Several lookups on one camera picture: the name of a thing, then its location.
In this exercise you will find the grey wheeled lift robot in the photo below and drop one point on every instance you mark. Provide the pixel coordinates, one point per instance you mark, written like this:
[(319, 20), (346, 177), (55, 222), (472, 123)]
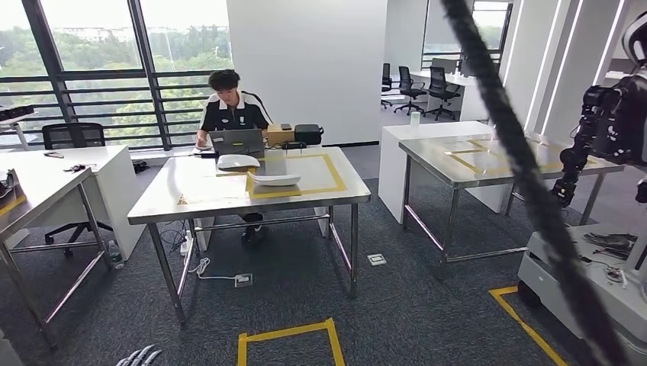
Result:
[(611, 121)]

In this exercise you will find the grey desk partition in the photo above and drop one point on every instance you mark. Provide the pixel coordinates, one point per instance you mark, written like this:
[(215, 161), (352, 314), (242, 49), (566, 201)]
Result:
[(445, 64)]

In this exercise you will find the steel workbench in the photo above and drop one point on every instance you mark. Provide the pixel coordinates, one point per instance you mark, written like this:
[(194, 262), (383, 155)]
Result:
[(202, 192), (45, 192), (434, 156)]

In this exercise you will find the white power strip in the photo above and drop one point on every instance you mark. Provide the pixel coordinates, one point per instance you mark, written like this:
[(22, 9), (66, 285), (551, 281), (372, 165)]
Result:
[(185, 243)]

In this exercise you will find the grey open laptop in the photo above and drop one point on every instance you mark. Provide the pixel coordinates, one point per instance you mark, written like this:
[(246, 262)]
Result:
[(237, 142)]

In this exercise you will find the brown cardboard box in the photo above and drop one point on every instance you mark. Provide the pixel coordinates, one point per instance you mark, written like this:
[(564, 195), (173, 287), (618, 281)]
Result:
[(279, 137)]

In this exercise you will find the yellow tape square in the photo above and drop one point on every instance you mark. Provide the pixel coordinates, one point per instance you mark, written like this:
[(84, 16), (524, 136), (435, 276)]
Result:
[(336, 177), (462, 162)]

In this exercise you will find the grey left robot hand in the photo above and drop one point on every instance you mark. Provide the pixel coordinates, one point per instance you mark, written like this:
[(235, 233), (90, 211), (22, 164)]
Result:
[(139, 357)]

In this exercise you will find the person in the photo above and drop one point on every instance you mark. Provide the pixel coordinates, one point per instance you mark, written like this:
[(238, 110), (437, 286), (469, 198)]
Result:
[(230, 113)]

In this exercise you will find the clear water bottle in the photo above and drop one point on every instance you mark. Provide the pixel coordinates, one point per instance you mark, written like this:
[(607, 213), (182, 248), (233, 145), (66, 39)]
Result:
[(115, 255)]

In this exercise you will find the white green cup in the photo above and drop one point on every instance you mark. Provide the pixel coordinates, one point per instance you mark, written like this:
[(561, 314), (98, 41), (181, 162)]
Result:
[(415, 119)]

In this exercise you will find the white curved plastic part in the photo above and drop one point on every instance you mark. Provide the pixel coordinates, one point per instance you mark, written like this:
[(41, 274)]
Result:
[(237, 161), (274, 179)]

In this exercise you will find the black handheld controller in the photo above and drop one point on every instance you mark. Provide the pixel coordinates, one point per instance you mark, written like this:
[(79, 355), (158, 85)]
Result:
[(294, 145)]

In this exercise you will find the black hard case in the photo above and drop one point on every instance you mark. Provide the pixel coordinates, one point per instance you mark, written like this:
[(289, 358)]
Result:
[(308, 134)]

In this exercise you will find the floor socket plate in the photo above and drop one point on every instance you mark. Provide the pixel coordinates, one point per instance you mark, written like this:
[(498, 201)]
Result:
[(243, 280), (377, 259)]

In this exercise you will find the yellow floor tape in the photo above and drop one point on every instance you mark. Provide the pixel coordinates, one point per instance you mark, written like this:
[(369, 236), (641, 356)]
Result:
[(285, 333), (525, 326)]

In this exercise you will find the white table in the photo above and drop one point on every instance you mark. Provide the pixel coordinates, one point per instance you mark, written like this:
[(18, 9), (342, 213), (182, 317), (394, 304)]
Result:
[(119, 202), (392, 172)]

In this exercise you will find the black window railing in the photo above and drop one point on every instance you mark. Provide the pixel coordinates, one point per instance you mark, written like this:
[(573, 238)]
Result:
[(101, 76)]

